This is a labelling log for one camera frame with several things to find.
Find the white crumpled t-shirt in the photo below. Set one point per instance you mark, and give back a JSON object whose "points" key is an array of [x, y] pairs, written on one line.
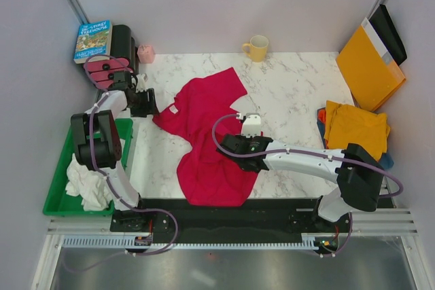
{"points": [[89, 185]]}

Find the blue treehouse paperback book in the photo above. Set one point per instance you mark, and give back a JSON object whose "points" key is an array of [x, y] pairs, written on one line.
{"points": [[93, 41]]}

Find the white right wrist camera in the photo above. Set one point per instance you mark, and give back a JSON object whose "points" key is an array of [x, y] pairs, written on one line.
{"points": [[251, 124]]}

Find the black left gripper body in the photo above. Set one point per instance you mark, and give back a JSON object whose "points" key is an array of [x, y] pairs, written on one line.
{"points": [[139, 107]]}

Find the folded blue t-shirt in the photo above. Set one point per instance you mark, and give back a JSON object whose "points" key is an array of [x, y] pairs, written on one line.
{"points": [[385, 161]]}

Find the aluminium frame rail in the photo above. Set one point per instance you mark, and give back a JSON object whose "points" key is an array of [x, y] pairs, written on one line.
{"points": [[383, 222]]}

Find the crimson red t-shirt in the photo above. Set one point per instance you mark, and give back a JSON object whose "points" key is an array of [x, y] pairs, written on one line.
{"points": [[199, 114]]}

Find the yellow ceramic mug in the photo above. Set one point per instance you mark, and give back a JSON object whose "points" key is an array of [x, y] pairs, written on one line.
{"points": [[256, 48]]}

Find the small pink box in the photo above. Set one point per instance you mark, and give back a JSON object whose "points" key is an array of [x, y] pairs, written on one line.
{"points": [[146, 54]]}

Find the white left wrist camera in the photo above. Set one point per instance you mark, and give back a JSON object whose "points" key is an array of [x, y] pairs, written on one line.
{"points": [[141, 82]]}

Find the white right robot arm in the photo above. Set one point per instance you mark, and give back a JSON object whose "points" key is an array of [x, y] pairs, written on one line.
{"points": [[357, 174]]}

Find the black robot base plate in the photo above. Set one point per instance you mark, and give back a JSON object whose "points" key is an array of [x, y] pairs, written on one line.
{"points": [[257, 221]]}

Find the orange padded envelope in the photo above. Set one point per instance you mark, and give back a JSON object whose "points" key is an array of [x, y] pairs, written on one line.
{"points": [[369, 69]]}

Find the black pink drawer organizer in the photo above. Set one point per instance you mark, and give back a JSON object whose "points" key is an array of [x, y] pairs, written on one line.
{"points": [[118, 70]]}

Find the green plastic tray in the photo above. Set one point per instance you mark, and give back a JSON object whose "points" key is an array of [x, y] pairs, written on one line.
{"points": [[58, 203]]}

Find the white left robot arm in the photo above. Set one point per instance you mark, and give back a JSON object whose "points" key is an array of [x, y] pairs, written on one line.
{"points": [[96, 142]]}

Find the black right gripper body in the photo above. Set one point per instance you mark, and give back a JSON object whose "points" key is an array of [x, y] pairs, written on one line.
{"points": [[240, 137]]}

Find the white slotted cable duct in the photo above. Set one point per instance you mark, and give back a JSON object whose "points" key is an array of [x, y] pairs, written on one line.
{"points": [[146, 241]]}

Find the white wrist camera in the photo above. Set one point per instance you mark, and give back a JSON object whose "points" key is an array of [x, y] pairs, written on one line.
{"points": [[141, 82], [251, 124]]}

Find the black folder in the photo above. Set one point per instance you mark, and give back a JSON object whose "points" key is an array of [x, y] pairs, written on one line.
{"points": [[386, 30]]}

